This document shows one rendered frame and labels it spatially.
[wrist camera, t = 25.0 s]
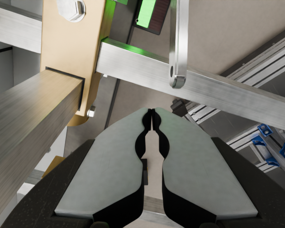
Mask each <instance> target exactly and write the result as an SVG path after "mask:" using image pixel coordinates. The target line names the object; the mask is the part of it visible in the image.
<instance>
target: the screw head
mask: <svg viewBox="0 0 285 228"><path fill-rule="evenodd" d="M57 7H58V12H59V14H60V15H61V16H63V17H64V18H65V19H67V20H68V21H70V22H79V21H81V20H82V19H83V18H84V16H85V14H86V6H85V3H84V1H83V0H57Z"/></svg>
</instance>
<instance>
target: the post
mask: <svg viewBox="0 0 285 228"><path fill-rule="evenodd" d="M82 85H83V79H81V78H78V77H74V76H71V75H68V74H64V73H61V72H58V71H54V70H51V69H46V70H44V71H42V72H40V73H38V74H36V75H34V76H33V77H31V78H29V79H27V80H25V81H23V82H22V83H20V84H18V85H16V86H14V87H12V88H10V89H9V90H7V91H5V92H3V93H1V94H0V214H1V213H2V212H3V210H4V209H5V208H6V206H7V205H8V203H9V202H10V201H11V200H12V198H13V197H14V196H15V194H16V193H17V191H18V190H19V189H20V187H21V186H22V185H23V183H24V182H25V181H26V179H27V178H28V177H29V175H30V174H31V173H32V171H33V170H34V169H35V167H36V166H37V164H38V163H39V162H40V161H41V159H42V158H43V156H44V155H45V154H46V152H47V151H48V150H49V148H50V147H51V146H52V144H53V143H54V142H55V140H56V139H57V137H58V136H59V135H60V133H61V132H62V131H63V129H64V128H65V127H66V125H67V124H68V123H69V121H70V120H71V119H72V117H73V116H74V114H75V113H76V112H77V110H78V109H79V104H80V99H81V91H82Z"/></svg>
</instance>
